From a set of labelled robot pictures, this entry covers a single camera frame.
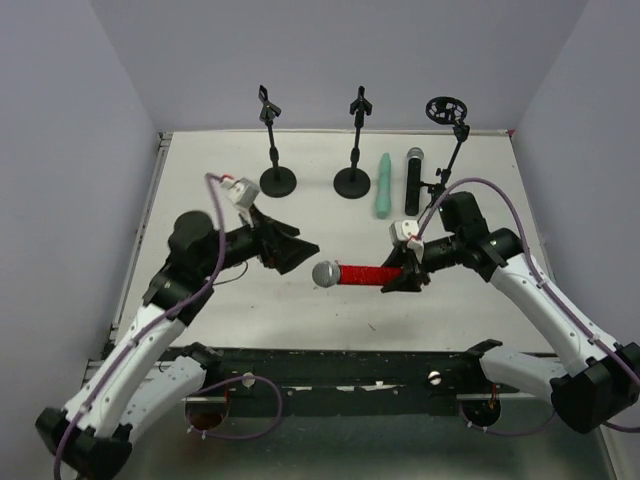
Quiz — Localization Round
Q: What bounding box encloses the red rhinestone microphone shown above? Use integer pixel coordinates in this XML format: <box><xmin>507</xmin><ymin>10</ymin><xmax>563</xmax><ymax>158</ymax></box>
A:
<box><xmin>311</xmin><ymin>261</ymin><xmax>403</xmax><ymax>288</ymax></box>

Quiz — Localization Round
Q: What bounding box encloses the black tripod shock-mount stand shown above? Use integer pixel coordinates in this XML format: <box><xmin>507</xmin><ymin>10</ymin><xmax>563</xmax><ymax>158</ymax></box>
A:
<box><xmin>415</xmin><ymin>96</ymin><xmax>470</xmax><ymax>220</ymax></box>

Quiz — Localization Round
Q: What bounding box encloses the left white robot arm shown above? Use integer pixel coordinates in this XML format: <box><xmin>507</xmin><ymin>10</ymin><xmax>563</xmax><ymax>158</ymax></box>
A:
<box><xmin>36</xmin><ymin>207</ymin><xmax>320</xmax><ymax>479</ymax></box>

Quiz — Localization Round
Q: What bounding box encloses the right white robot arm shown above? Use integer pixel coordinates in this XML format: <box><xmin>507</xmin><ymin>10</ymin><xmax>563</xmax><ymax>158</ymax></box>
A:
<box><xmin>382</xmin><ymin>192</ymin><xmax>639</xmax><ymax>433</ymax></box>

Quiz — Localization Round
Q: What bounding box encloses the left black round-base stand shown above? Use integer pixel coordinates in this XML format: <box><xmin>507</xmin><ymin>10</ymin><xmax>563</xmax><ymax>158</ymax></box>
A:
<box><xmin>258</xmin><ymin>85</ymin><xmax>297</xmax><ymax>198</ymax></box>

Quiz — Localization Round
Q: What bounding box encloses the black round-base stand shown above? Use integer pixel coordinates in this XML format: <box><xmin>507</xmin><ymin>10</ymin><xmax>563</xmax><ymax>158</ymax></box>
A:
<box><xmin>333</xmin><ymin>86</ymin><xmax>372</xmax><ymax>200</ymax></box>
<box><xmin>258</xmin><ymin>85</ymin><xmax>297</xmax><ymax>198</ymax></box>

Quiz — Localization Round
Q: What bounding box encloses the middle black round-base stand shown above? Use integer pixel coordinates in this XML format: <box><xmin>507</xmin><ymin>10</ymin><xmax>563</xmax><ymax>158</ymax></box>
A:
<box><xmin>333</xmin><ymin>86</ymin><xmax>372</xmax><ymax>200</ymax></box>

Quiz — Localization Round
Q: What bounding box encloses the teal microphone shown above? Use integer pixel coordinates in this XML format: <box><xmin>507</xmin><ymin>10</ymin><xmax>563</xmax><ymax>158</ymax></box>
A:
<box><xmin>374</xmin><ymin>152</ymin><xmax>391</xmax><ymax>219</ymax></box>

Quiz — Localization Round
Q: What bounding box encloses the black microphone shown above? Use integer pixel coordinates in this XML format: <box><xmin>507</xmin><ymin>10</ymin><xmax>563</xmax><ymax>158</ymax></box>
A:
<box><xmin>404</xmin><ymin>147</ymin><xmax>424</xmax><ymax>216</ymax></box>

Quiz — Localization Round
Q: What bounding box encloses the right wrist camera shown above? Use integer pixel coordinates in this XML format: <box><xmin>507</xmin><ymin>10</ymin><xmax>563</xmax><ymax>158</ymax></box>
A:
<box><xmin>389</xmin><ymin>220</ymin><xmax>424</xmax><ymax>262</ymax></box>

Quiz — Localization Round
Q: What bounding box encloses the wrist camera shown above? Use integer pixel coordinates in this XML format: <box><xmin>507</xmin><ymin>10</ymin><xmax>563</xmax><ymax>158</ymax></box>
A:
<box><xmin>221</xmin><ymin>176</ymin><xmax>261</xmax><ymax>225</ymax></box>
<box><xmin>389</xmin><ymin>220</ymin><xmax>424</xmax><ymax>262</ymax></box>

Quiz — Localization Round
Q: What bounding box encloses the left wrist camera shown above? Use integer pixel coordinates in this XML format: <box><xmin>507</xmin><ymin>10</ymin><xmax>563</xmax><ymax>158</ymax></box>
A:
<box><xmin>221</xmin><ymin>176</ymin><xmax>261</xmax><ymax>225</ymax></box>

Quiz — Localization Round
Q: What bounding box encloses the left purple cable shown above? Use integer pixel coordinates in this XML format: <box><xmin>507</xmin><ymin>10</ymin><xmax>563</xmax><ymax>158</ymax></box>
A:
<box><xmin>52</xmin><ymin>172</ymin><xmax>284</xmax><ymax>480</ymax></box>

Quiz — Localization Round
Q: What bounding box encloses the purple cable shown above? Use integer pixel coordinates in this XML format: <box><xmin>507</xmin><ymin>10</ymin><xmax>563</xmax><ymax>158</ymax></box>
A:
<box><xmin>52</xmin><ymin>172</ymin><xmax>284</xmax><ymax>480</ymax></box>
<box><xmin>409</xmin><ymin>177</ymin><xmax>640</xmax><ymax>436</ymax></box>

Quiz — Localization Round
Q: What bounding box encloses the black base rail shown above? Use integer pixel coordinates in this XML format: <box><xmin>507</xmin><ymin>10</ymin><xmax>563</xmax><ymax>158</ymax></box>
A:
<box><xmin>160</xmin><ymin>344</ymin><xmax>523</xmax><ymax>426</ymax></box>

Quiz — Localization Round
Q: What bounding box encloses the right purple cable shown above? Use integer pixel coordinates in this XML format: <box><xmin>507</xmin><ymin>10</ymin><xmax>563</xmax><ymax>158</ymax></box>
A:
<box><xmin>409</xmin><ymin>177</ymin><xmax>640</xmax><ymax>436</ymax></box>

